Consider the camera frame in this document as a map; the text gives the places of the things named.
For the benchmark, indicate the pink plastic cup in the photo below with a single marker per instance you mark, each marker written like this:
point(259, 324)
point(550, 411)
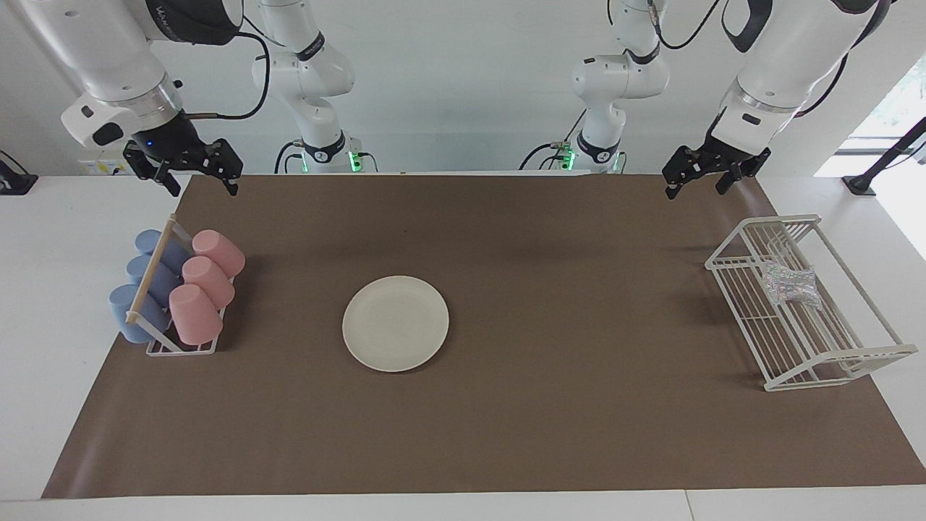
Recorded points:
point(208, 281)
point(219, 252)
point(195, 315)

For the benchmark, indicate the cream round plate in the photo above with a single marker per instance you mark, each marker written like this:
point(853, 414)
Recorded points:
point(396, 324)

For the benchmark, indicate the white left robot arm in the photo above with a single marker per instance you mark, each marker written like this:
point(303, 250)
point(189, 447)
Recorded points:
point(788, 51)

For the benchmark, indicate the black clamp bracket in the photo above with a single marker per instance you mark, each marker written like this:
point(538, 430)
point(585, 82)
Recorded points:
point(14, 184)

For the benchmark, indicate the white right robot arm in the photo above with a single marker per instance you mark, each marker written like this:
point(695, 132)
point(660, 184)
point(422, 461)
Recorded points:
point(108, 58)

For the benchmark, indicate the shiny crinkled snack packet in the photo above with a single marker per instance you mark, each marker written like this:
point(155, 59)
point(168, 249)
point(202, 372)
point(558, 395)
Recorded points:
point(788, 286)

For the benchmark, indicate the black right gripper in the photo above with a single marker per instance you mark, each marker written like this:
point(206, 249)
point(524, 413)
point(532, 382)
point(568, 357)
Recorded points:
point(177, 145)

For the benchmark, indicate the blue plastic cup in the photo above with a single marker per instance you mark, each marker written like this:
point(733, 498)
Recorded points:
point(139, 269)
point(119, 307)
point(147, 240)

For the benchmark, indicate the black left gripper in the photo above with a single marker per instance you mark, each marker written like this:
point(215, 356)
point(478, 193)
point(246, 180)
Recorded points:
point(716, 158)

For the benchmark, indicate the white wall power outlet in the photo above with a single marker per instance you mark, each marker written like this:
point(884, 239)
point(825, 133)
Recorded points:
point(101, 168)

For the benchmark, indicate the black metal stand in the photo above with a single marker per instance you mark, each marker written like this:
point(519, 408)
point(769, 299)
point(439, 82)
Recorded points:
point(861, 184)

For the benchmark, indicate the brown table mat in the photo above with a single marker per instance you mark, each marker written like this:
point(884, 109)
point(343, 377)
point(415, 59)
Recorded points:
point(542, 434)

